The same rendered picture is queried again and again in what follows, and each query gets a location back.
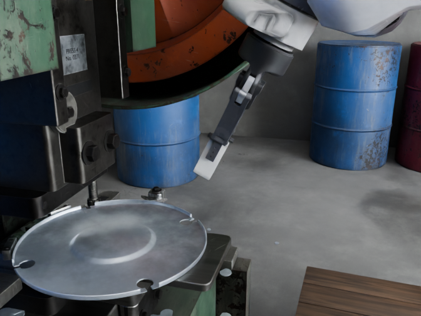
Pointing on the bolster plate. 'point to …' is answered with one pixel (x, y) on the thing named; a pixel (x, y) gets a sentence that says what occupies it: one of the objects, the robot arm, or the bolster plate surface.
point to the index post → (156, 192)
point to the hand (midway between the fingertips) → (210, 157)
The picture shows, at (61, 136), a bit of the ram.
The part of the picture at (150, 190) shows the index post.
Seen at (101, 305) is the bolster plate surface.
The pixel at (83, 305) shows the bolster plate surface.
